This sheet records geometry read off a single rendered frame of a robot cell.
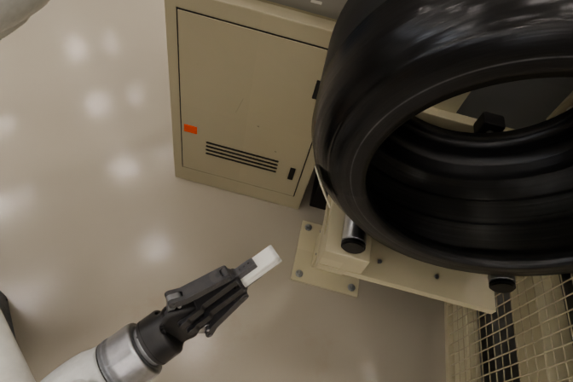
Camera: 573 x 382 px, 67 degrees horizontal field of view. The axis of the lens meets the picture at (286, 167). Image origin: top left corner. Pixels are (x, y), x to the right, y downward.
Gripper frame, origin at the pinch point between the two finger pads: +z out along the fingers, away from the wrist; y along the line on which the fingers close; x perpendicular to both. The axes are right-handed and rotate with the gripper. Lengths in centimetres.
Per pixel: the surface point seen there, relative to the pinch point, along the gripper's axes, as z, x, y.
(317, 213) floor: 27, -73, 92
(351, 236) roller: 15.9, 0.0, 9.1
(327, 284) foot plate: 12, -45, 95
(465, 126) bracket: 53, -11, 18
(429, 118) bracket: 48, -16, 14
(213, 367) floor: -36, -36, 79
